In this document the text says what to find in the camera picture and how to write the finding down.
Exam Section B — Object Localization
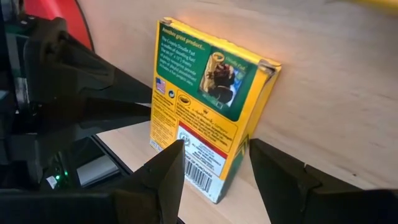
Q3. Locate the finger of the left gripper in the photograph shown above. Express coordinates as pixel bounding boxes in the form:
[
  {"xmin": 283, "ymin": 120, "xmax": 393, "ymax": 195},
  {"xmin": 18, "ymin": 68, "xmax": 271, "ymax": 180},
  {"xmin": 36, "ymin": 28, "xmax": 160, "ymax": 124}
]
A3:
[
  {"xmin": 37, "ymin": 104, "xmax": 152, "ymax": 142},
  {"xmin": 24, "ymin": 17, "xmax": 153, "ymax": 105}
]

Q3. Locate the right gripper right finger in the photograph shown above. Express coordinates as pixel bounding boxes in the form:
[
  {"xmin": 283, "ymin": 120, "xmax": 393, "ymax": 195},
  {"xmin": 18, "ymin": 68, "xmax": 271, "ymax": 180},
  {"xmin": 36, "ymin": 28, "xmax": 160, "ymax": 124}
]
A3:
[{"xmin": 248, "ymin": 138, "xmax": 398, "ymax": 224}]

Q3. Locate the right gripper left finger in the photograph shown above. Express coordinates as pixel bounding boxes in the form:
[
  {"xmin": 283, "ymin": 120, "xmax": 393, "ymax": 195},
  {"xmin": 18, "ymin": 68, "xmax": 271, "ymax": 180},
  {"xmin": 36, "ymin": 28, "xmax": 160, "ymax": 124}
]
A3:
[{"xmin": 110, "ymin": 139, "xmax": 187, "ymax": 224}]

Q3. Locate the Crayola crayon box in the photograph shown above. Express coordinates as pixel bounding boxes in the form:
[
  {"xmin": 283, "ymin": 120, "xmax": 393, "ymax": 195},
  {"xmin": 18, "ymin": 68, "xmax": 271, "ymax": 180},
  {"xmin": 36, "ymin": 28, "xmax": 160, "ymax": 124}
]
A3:
[{"xmin": 149, "ymin": 17, "xmax": 283, "ymax": 205}]

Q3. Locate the red desk lamp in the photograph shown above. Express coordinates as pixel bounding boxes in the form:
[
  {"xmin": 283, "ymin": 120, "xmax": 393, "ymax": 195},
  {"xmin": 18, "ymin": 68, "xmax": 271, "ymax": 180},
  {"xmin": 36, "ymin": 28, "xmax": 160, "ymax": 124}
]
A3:
[{"xmin": 24, "ymin": 0, "xmax": 95, "ymax": 51}]

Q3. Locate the yellow plastic basket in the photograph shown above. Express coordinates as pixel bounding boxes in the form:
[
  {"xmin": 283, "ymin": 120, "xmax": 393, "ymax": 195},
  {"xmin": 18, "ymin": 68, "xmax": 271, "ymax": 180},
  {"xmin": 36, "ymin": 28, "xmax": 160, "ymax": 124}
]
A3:
[{"xmin": 356, "ymin": 0, "xmax": 398, "ymax": 14}]

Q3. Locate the black aluminium table frame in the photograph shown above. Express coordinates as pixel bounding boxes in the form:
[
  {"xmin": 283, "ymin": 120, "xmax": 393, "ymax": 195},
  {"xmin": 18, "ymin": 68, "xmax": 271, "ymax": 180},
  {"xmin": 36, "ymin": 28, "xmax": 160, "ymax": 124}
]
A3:
[{"xmin": 91, "ymin": 134, "xmax": 134, "ymax": 177}]

